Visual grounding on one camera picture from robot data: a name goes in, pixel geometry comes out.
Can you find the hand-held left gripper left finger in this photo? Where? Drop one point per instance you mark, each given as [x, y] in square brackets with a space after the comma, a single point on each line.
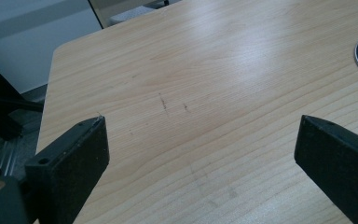
[71, 161]

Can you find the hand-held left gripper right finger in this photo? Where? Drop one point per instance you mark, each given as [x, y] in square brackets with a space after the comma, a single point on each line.
[338, 161]

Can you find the black metal stand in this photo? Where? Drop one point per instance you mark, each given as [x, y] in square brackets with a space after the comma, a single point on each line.
[0, 105]

